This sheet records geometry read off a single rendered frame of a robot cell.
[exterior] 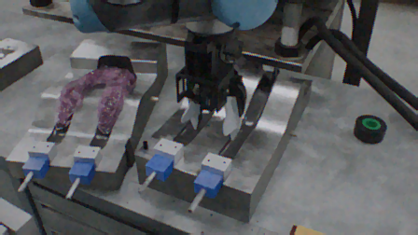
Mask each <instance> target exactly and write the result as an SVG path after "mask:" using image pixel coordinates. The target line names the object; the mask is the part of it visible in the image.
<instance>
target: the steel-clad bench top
mask: <svg viewBox="0 0 418 235"><path fill-rule="evenodd" d="M0 38H1V40H2V41H3V40H5V39H6V38H11V39H14V40H19V41H23V42H26V43H31V44H34V45H38V46H39V47H40V51H41V56H42V59H43V65H40V66H39V67H38V68H36V69H34V70H33V71H32V72H31V73H29V74H28V75H25V76H24V77H22V78H21V79H19V80H18V81H17V82H14V84H11V85H10V86H9V87H7V88H6V89H4V90H3V91H0V156H1V157H2V158H5V159H6V158H8V156H9V155H10V153H12V151H13V150H14V149H15V147H16V146H17V144H18V143H19V142H20V140H21V139H22V137H23V136H24V135H25V134H26V132H28V130H29V129H30V126H31V125H32V121H33V119H34V116H35V110H36V108H37V105H38V103H39V101H40V98H41V96H42V94H43V93H44V92H45V91H46V90H47V89H48V88H49V87H50V86H51V85H54V84H55V83H58V82H59V81H60V80H62V79H63V78H64V77H65V76H66V75H67V74H68V73H69V71H70V70H71V66H70V65H71V62H70V60H69V58H70V56H71V55H72V53H73V52H74V51H75V50H76V49H77V47H78V46H79V45H80V44H82V42H83V41H84V39H99V40H118V41H140V42H150V43H159V42H157V41H154V40H147V39H145V38H139V37H136V36H129V35H122V34H119V33H113V34H109V33H106V32H101V33H91V34H84V33H81V32H80V31H79V30H78V29H77V28H76V27H75V25H74V24H71V23H65V22H62V21H52V20H49V19H43V18H40V17H35V16H29V15H26V14H21V13H14V12H12V11H7V12H4V13H2V14H0ZM166 51H167V61H168V76H167V78H166V80H165V83H164V85H163V88H162V90H161V91H160V95H159V101H158V102H156V104H155V106H154V108H153V111H152V113H151V116H150V117H149V119H148V122H147V124H146V127H145V129H144V132H143V134H142V137H141V139H140V140H139V144H138V145H137V148H136V149H135V152H137V150H138V149H139V148H140V147H142V145H143V142H144V141H146V140H148V138H150V137H151V135H152V134H153V132H155V131H158V128H160V126H162V125H163V123H165V121H166V120H168V118H170V116H172V115H173V114H174V113H175V111H177V109H178V108H180V106H181V105H182V103H183V102H184V101H185V98H184V99H182V101H181V102H180V103H179V104H178V103H177V96H176V84H175V74H176V73H177V72H178V71H179V70H181V69H182V68H183V67H184V66H185V48H184V47H179V46H176V45H169V44H166ZM275 68H276V67H275ZM276 69H279V70H280V73H281V74H285V75H288V76H295V77H299V78H305V79H308V80H311V81H313V85H312V89H311V92H312V93H311V97H310V100H309V102H308V103H307V106H306V107H305V110H304V111H303V113H302V116H301V117H300V121H299V122H298V125H297V127H296V129H295V130H294V131H295V132H297V133H298V136H297V137H295V136H291V139H290V140H289V142H288V145H287V146H286V149H285V151H284V154H283V155H282V158H281V159H280V161H279V164H278V165H277V168H276V169H275V171H274V174H273V175H272V178H271V180H270V183H269V184H268V185H267V188H266V190H265V191H264V194H263V195H262V198H261V199H260V201H259V204H258V206H257V208H256V210H255V212H254V213H253V215H252V218H251V219H250V221H249V224H247V223H245V222H242V221H240V220H236V219H234V218H232V217H228V216H226V215H223V214H218V213H216V212H215V211H210V210H208V209H204V208H202V207H201V206H198V207H197V208H196V209H195V211H194V213H193V214H190V213H189V212H188V207H189V206H190V204H191V203H190V202H187V201H184V200H180V199H178V198H176V197H172V196H170V195H166V194H164V193H162V192H159V191H157V190H155V189H152V188H149V187H148V188H146V189H145V191H144V192H143V193H142V194H139V193H138V188H140V187H141V186H142V185H139V182H138V173H137V169H136V164H135V163H134V164H133V166H132V167H131V163H130V165H129V166H128V167H129V168H128V170H127V171H126V174H125V175H124V179H123V180H122V184H121V185H120V189H119V190H114V189H108V188H101V187H84V186H79V187H78V188H77V189H80V190H82V191H86V192H87V193H89V194H92V195H93V196H95V197H99V198H100V199H104V200H107V201H110V202H112V203H114V204H116V205H118V206H120V207H123V208H125V209H128V210H130V211H133V212H136V213H138V214H141V215H143V216H146V217H148V218H150V219H153V220H155V221H159V222H161V223H162V224H165V225H167V226H171V227H172V228H177V229H179V230H182V231H184V232H186V233H189V234H190V235H289V233H290V230H291V229H292V227H293V225H295V226H297V225H300V226H302V227H306V228H309V229H314V230H316V231H319V232H321V233H325V234H327V235H418V131H417V130H416V129H414V128H413V127H412V126H411V125H410V123H408V121H406V120H405V119H404V118H403V117H402V116H401V115H400V114H399V113H398V112H397V111H396V110H395V109H394V108H393V107H392V106H391V105H390V104H388V103H387V101H386V100H385V99H384V98H383V97H382V96H380V94H378V92H377V91H376V90H368V89H365V88H362V87H356V86H353V85H350V84H344V83H341V82H336V81H332V80H329V79H324V78H321V77H317V76H309V75H306V74H300V73H297V72H294V71H288V70H285V69H282V68H276ZM362 115H373V116H375V117H378V118H381V119H382V120H383V121H384V122H385V123H386V125H387V130H386V132H385V136H384V138H383V141H381V142H380V143H378V144H366V143H364V142H362V141H360V140H358V139H357V138H356V137H355V136H354V133H353V130H354V125H355V122H356V119H357V118H358V117H360V116H362Z"/></svg>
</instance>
